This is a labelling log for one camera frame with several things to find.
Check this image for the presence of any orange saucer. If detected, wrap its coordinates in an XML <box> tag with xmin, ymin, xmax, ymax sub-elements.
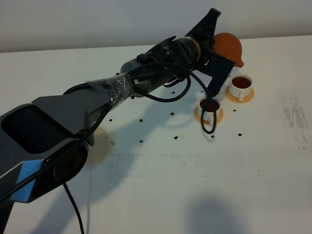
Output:
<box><xmin>225</xmin><ymin>87</ymin><xmax>254</xmax><ymax>104</ymax></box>
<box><xmin>194</xmin><ymin>105</ymin><xmax>224</xmax><ymax>126</ymax></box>

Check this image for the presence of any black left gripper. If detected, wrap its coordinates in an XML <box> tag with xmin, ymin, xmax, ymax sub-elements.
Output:
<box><xmin>185</xmin><ymin>8</ymin><xmax>234</xmax><ymax>96</ymax></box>

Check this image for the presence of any near white teacup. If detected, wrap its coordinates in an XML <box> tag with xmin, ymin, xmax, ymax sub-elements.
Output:
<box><xmin>198</xmin><ymin>98</ymin><xmax>221</xmax><ymax>124</ymax></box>

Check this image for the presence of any far orange saucer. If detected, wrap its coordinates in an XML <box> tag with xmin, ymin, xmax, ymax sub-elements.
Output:
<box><xmin>225</xmin><ymin>87</ymin><xmax>254</xmax><ymax>104</ymax></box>

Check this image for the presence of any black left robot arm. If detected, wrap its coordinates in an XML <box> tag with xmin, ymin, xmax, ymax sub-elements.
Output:
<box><xmin>0</xmin><ymin>9</ymin><xmax>234</xmax><ymax>231</ymax></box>

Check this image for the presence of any white teacup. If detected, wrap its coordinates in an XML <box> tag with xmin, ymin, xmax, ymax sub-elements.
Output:
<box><xmin>198</xmin><ymin>98</ymin><xmax>221</xmax><ymax>124</ymax></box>
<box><xmin>228</xmin><ymin>74</ymin><xmax>253</xmax><ymax>102</ymax></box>

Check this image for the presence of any far white teacup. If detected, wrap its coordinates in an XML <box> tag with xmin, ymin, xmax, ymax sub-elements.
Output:
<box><xmin>228</xmin><ymin>74</ymin><xmax>253</xmax><ymax>102</ymax></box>

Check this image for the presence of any beige round teapot coaster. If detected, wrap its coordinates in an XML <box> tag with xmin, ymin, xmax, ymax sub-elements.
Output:
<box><xmin>86</xmin><ymin>127</ymin><xmax>110</xmax><ymax>165</ymax></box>

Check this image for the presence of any near orange saucer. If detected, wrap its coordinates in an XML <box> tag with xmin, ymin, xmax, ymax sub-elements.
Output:
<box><xmin>194</xmin><ymin>105</ymin><xmax>224</xmax><ymax>126</ymax></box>

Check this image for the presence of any brown clay teapot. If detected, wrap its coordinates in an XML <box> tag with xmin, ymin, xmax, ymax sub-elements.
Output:
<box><xmin>213</xmin><ymin>33</ymin><xmax>244</xmax><ymax>68</ymax></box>

